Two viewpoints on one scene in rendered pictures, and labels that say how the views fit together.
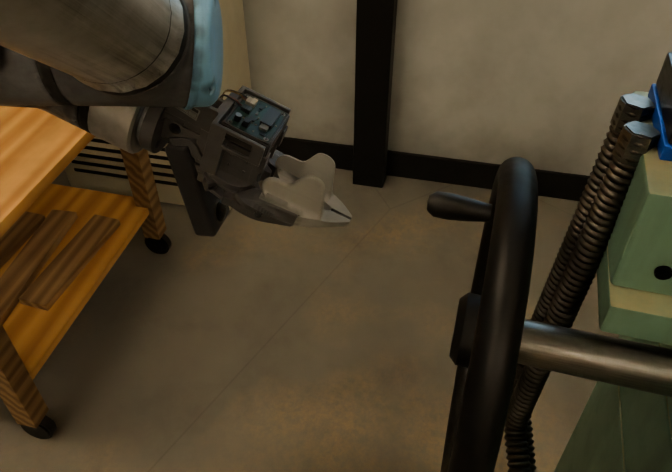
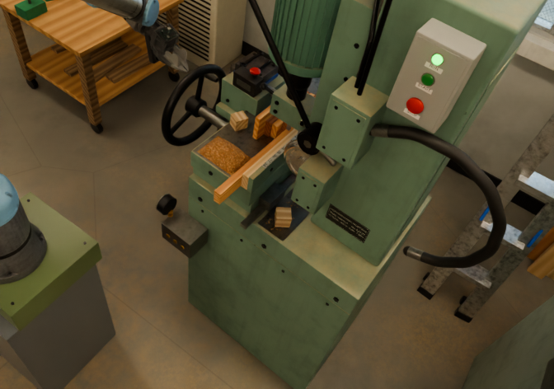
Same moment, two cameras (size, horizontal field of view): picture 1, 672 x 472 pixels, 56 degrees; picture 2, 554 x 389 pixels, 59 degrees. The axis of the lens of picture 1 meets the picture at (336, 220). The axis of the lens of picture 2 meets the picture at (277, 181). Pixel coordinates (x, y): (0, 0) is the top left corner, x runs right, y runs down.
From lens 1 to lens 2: 1.18 m
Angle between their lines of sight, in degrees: 12
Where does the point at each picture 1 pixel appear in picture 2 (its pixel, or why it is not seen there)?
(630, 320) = (219, 110)
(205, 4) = (149, 3)
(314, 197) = (176, 60)
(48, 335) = (110, 92)
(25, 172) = (119, 24)
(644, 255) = (224, 95)
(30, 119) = not seen: hidden behind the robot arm
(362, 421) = not seen: hidden behind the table
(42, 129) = not seen: hidden behind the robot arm
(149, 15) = (129, 6)
